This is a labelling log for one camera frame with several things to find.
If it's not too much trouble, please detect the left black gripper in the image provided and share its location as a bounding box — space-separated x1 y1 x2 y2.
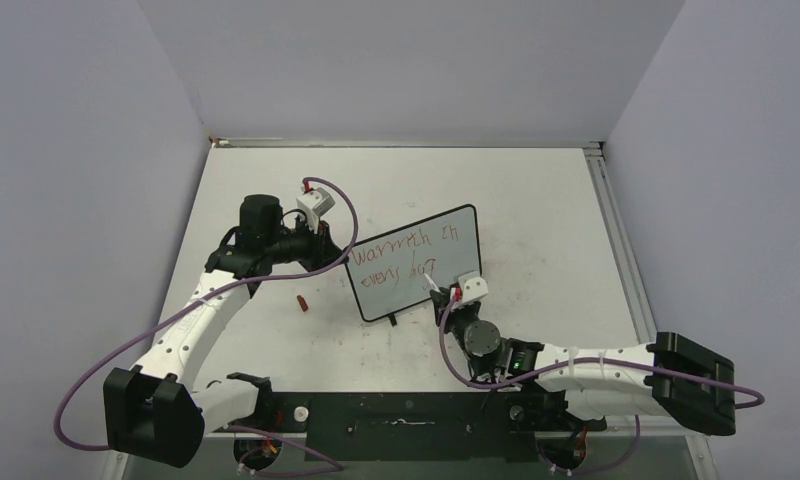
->
265 214 348 275

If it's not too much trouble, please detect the white whiteboard marker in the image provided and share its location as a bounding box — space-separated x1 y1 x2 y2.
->
423 273 439 291

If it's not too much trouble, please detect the red marker cap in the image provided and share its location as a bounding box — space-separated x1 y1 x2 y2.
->
296 295 309 312

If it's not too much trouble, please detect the black framed whiteboard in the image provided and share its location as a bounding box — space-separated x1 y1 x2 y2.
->
346 204 483 323

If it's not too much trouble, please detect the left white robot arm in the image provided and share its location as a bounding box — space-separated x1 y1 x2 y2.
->
103 187 345 468

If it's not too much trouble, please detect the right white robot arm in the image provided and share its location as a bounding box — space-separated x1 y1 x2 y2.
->
429 286 737 436

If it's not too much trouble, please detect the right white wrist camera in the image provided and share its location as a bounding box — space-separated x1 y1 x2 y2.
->
449 271 489 311

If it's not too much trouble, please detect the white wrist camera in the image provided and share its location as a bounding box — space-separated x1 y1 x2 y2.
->
449 271 489 311
296 187 336 233

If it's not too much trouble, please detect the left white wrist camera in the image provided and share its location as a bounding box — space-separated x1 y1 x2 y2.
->
296 187 336 233

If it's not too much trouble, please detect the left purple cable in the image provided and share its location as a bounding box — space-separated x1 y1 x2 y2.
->
54 176 362 452

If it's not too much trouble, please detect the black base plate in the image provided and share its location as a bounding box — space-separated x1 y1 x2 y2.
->
269 392 570 462

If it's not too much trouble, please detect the aluminium rail frame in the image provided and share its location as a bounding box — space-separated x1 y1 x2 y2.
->
111 137 713 465

